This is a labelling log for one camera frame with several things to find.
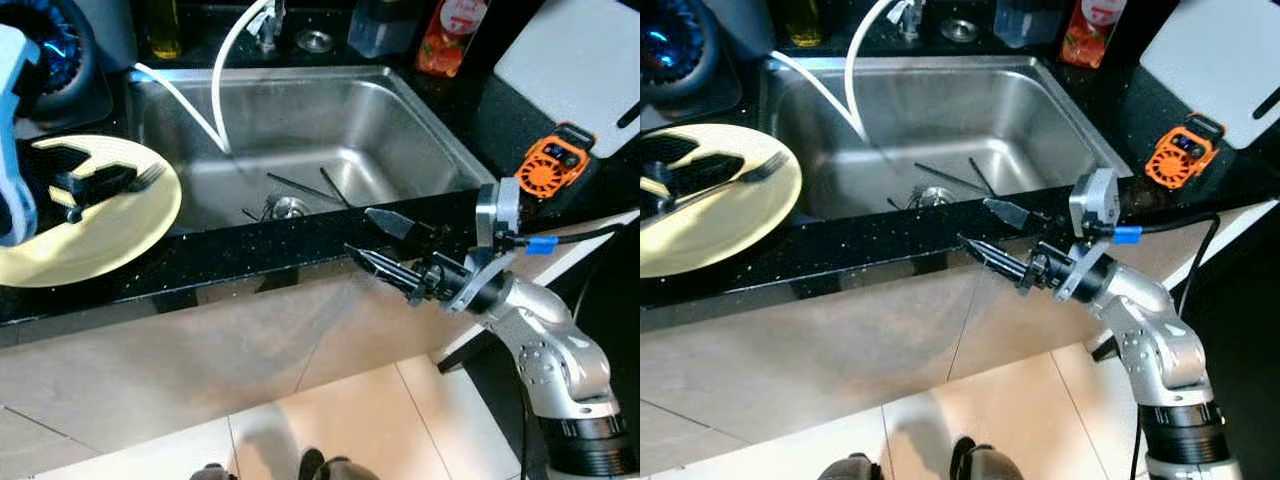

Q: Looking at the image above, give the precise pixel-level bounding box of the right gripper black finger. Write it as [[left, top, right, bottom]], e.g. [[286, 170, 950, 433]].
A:
[[956, 234, 1035, 287], [364, 207, 438, 247], [344, 243, 423, 297], [982, 197, 1053, 236]]

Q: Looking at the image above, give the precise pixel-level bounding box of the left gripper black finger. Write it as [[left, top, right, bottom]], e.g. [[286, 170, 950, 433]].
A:
[[658, 154, 749, 199], [31, 142, 92, 177], [640, 133, 703, 168], [53, 164, 142, 222]]

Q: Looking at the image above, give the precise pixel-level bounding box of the pale yellow round plate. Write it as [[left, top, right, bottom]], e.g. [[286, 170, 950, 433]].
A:
[[0, 134, 184, 289], [640, 122, 805, 280]]

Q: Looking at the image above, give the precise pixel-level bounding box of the long black chopstick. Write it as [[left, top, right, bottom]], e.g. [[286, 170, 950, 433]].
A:
[[913, 161, 997, 198], [265, 172, 348, 210], [966, 156, 998, 195], [318, 166, 353, 208]]

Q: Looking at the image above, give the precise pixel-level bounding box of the stainless steel sink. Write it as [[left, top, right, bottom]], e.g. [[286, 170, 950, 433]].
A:
[[124, 65, 497, 233], [764, 55, 1137, 219]]

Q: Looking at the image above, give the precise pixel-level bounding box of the round black blue appliance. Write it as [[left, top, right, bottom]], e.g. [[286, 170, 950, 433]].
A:
[[640, 0, 743, 103], [0, 0, 103, 113]]

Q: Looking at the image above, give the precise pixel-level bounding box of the white cutting board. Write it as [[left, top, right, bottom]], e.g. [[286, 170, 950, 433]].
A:
[[1139, 0, 1280, 152], [494, 0, 641, 158]]

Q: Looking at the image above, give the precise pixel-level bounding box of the yellow liquid bottle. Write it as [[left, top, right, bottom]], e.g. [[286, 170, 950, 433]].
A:
[[139, 0, 183, 60]]

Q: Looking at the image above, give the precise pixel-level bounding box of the red orange dish soap bottle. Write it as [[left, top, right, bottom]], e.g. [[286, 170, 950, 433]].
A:
[[414, 0, 492, 80], [1059, 0, 1130, 70]]

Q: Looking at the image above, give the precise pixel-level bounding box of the clear plastic container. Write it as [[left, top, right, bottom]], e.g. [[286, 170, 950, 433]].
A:
[[992, 0, 1062, 50], [347, 0, 423, 60]]

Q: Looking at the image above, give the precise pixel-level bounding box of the chrome faucet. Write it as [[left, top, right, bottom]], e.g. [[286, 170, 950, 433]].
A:
[[894, 0, 927, 45], [254, 0, 288, 53]]

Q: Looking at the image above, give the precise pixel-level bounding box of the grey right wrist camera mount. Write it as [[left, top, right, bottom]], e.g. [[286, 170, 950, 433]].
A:
[[1058, 166, 1123, 304], [440, 179, 523, 317]]

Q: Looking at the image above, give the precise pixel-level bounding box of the white flexible hose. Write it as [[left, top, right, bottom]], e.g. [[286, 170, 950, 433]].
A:
[[769, 0, 903, 143], [134, 0, 277, 157]]

